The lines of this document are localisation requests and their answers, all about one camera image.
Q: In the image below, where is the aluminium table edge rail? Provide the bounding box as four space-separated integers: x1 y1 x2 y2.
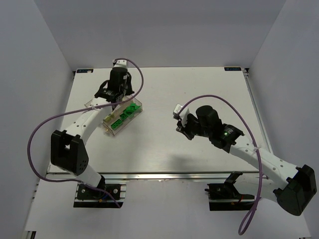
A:
243 68 284 180

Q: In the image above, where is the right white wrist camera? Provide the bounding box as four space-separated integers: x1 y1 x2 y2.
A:
172 104 189 127

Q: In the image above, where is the light yellow-green curved lego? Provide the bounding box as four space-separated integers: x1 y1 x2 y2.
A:
104 114 114 122

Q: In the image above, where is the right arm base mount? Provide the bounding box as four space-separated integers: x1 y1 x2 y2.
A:
205 171 255 211

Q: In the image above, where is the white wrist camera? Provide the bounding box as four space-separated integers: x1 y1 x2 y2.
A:
172 104 189 127
113 59 128 70

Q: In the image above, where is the clear compartment organizer tray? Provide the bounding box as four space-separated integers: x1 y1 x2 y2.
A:
84 97 144 137

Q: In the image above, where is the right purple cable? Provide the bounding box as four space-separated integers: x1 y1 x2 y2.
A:
178 94 263 236

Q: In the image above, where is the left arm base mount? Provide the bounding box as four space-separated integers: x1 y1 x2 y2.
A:
73 180 127 209

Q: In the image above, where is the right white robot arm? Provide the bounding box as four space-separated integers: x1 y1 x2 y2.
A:
173 104 317 216

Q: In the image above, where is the upturned green 2x4 lego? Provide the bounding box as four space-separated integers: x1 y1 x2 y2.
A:
111 119 123 130

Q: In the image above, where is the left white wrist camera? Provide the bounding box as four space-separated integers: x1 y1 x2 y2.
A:
113 59 128 70

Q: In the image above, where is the green lego with eyes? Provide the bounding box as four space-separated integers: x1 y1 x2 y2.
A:
125 103 140 115

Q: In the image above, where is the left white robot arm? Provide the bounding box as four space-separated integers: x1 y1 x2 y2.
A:
50 66 133 190

